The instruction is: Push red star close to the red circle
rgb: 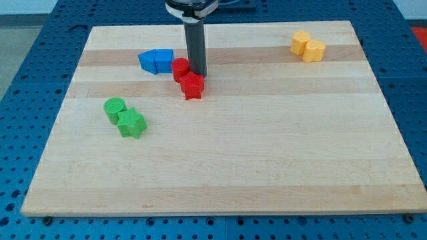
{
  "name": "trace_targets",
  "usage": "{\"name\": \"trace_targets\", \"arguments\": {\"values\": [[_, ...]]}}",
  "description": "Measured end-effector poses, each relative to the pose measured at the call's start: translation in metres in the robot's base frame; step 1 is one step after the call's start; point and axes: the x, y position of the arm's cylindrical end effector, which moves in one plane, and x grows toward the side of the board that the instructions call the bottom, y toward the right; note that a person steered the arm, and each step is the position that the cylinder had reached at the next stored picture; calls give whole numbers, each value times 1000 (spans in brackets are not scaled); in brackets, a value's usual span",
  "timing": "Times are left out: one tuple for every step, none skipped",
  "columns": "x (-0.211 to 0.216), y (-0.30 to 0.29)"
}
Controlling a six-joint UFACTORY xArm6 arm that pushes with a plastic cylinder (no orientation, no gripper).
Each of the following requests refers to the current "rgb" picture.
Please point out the light wooden board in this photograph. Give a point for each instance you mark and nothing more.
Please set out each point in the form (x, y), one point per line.
(271, 134)

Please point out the green cylinder block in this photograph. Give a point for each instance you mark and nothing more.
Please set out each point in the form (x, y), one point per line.
(112, 107)

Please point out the yellow hexagon block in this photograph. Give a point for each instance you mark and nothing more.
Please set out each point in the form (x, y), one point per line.
(299, 40)

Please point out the blue cube block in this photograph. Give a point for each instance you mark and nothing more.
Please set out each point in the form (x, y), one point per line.
(163, 60)

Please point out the red cylinder block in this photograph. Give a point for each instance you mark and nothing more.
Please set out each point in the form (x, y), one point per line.
(180, 67)

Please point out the red star block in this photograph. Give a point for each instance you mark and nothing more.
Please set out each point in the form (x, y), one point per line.
(192, 85)

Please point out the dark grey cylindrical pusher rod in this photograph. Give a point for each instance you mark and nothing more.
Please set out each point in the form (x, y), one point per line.
(195, 41)

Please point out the yellow heart block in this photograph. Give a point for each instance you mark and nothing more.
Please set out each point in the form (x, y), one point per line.
(314, 51)

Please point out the blue triangular block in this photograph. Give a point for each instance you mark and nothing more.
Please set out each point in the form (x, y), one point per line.
(147, 61)

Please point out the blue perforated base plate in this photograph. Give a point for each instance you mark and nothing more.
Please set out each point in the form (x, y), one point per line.
(31, 103)

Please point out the green star block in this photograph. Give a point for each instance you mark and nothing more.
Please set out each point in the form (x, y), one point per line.
(131, 123)

